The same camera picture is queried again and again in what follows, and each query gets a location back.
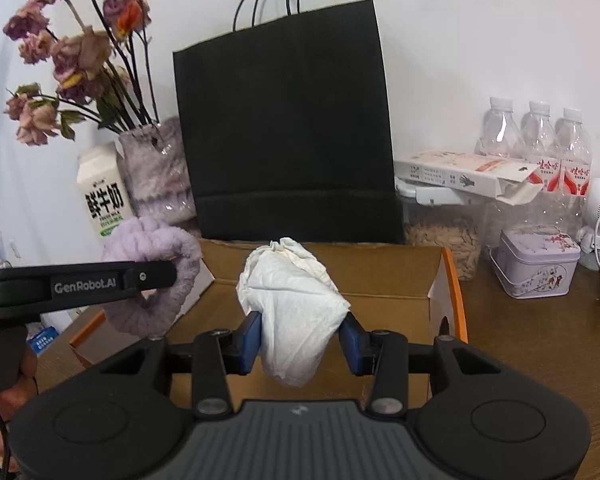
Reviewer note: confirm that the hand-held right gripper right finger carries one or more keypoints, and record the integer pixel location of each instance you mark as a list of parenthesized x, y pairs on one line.
[(352, 347)]

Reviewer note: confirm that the white green milk carton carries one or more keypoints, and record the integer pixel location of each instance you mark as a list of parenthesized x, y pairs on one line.
[(105, 200)]

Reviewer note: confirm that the black paper bag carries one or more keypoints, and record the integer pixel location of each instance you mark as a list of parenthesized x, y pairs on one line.
[(280, 135)]

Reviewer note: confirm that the white flat carton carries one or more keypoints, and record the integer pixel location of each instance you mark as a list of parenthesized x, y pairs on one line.
[(445, 172)]

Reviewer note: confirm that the white tissue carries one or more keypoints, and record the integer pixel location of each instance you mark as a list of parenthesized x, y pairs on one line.
[(290, 300)]

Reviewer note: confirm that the purple textured vase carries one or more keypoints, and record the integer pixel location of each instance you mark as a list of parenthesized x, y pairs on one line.
[(155, 175)]

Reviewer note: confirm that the dried rose bouquet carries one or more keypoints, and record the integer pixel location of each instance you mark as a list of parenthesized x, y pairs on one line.
[(80, 55)]

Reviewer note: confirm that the person's left hand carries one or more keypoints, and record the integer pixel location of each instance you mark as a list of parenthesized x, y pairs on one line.
[(17, 394)]

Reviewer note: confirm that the clear seed container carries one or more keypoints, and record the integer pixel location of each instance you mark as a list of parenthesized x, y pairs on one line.
[(445, 245)]

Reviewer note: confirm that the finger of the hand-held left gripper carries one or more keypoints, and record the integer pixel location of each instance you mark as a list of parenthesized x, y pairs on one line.
[(152, 275)]

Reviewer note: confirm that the purple fuzzy scrunchie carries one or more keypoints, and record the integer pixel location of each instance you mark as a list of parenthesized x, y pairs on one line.
[(182, 257)]

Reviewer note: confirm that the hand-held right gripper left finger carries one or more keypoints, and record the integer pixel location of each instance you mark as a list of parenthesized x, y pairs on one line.
[(250, 340)]

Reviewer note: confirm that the orange cardboard box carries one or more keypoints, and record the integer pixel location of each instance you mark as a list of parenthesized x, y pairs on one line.
[(380, 280)]

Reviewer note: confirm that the lavender tin box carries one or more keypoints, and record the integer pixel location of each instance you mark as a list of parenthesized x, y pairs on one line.
[(535, 270)]

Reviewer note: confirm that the blue printed packet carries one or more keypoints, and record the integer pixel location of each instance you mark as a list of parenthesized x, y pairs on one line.
[(42, 341)]

